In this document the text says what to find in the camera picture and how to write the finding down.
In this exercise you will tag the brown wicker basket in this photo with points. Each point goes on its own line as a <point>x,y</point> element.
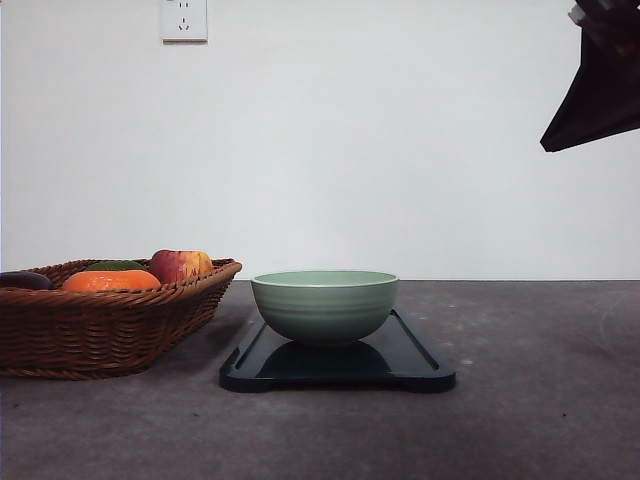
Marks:
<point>76,334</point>

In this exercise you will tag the orange tangerine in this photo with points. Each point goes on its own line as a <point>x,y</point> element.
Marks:
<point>111,280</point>

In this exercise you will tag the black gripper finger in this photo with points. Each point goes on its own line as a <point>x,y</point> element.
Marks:
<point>603,98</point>

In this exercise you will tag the dark purple fruit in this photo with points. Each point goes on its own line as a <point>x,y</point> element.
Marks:
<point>21,279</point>

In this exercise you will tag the green round fruit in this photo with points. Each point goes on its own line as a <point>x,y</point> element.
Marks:
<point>114,265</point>

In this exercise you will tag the dark blue tray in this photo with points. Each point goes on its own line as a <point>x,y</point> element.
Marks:
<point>399,356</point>

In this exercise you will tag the green ceramic bowl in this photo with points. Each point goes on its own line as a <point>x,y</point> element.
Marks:
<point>324,306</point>

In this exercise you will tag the red yellow apple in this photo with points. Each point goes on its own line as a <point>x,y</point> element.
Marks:
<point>181,267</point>

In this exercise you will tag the white wall socket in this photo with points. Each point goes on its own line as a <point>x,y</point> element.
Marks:
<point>183,23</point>

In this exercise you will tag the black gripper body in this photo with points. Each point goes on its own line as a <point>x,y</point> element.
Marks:
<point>610,35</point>

